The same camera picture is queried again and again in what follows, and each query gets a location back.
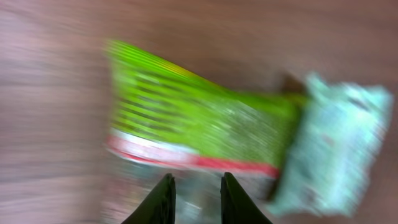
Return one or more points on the light blue tissue pack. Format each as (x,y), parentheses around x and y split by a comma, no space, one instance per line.
(341,133)

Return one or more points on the green gummy candy bag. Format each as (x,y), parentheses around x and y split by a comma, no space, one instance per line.
(168,120)

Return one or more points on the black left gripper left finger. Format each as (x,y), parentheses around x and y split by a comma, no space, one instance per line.
(159,206)

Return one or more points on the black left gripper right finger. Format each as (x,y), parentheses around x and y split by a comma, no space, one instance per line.
(236,205)

